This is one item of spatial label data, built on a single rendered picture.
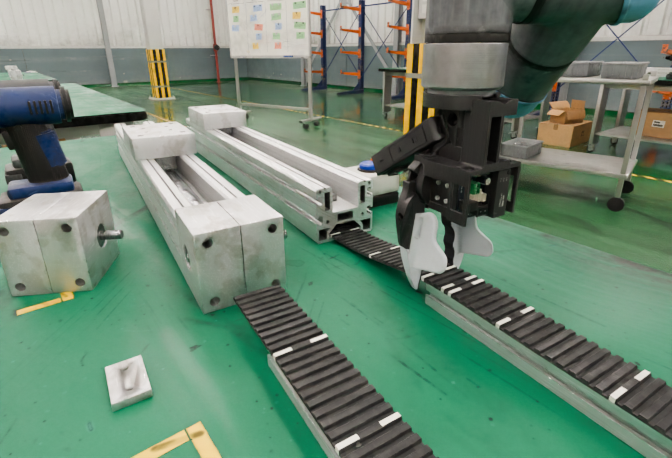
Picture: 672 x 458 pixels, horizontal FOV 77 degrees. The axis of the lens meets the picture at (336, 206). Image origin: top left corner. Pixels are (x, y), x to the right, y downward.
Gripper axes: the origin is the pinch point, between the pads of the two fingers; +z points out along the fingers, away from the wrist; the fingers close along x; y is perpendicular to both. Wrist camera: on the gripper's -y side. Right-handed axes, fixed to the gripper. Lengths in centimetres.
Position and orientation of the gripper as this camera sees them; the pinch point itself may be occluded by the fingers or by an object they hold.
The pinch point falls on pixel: (430, 268)
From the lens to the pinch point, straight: 50.4
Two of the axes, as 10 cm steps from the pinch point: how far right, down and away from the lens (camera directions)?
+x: 8.6, -1.9, 4.8
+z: 0.1, 9.4, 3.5
